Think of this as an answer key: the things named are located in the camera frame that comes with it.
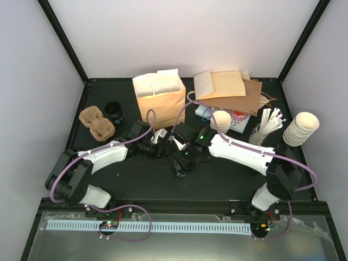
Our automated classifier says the tilted paper cup stack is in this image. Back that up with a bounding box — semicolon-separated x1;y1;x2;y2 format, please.
283;112;320;147

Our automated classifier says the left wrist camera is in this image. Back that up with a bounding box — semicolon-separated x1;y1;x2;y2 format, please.
151;128;167;144

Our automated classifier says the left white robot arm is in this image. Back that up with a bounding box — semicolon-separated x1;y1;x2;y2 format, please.
45;120;167;217

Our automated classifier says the orange paper bag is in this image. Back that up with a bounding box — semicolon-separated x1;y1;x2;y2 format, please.
187;70;246;101
132;69;186;130

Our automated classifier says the white paper cup stack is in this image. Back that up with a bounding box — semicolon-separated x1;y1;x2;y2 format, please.
210;110;232;134

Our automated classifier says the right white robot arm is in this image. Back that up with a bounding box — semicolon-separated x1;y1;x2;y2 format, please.
169;123;302;219

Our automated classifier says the brown pulp cup carrier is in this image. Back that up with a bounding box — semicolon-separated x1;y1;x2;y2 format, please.
79;105;115;142

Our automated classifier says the brown kraft paper bag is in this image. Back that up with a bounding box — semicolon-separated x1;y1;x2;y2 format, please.
201;79;276;116

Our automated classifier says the black printed paper cup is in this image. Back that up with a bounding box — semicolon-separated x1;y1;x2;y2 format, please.
104;101;123;124

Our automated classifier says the single black paper cup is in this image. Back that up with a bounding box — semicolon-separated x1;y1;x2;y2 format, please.
175;166;190;177

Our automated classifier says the small circuit board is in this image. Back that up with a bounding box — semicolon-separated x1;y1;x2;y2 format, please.
99;221;119;229

